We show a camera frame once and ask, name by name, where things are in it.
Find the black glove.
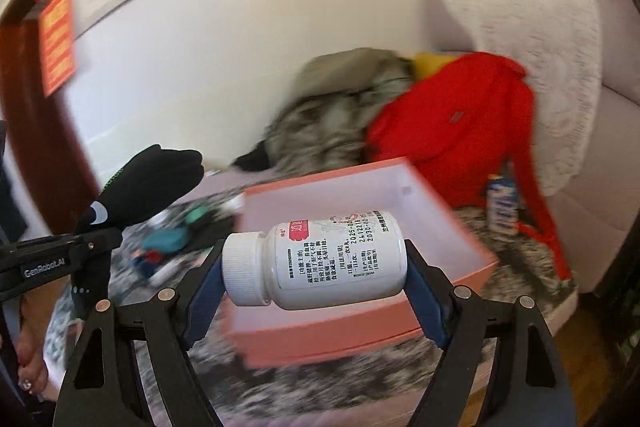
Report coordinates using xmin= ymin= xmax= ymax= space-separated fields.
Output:
xmin=75 ymin=144 xmax=204 ymax=233

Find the white medicine bottle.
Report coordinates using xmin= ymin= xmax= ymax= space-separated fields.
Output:
xmin=222 ymin=210 xmax=408 ymax=311

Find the person's left hand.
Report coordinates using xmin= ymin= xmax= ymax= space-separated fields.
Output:
xmin=15 ymin=288 xmax=56 ymax=395

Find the black white patterned blanket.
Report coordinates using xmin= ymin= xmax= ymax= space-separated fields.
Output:
xmin=41 ymin=185 xmax=580 ymax=423

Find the pink cardboard box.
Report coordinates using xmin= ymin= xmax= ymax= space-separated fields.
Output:
xmin=220 ymin=159 xmax=497 ymax=369

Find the battery blister pack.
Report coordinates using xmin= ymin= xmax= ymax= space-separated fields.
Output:
xmin=486 ymin=174 xmax=518 ymax=242

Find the red backpack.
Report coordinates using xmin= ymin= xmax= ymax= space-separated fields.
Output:
xmin=364 ymin=52 xmax=570 ymax=280

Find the olive green jacket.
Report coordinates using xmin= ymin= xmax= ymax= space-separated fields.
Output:
xmin=233 ymin=48 xmax=416 ymax=176

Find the yellow cloth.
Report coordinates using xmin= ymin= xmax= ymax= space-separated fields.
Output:
xmin=412 ymin=52 xmax=458 ymax=80

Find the white lace cushion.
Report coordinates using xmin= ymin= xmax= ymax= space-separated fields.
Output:
xmin=442 ymin=0 xmax=602 ymax=197

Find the dark red door frame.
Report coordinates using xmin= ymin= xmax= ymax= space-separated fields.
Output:
xmin=1 ymin=0 xmax=99 ymax=234

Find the red paper wall sign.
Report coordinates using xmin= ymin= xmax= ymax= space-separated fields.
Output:
xmin=38 ymin=0 xmax=76 ymax=98

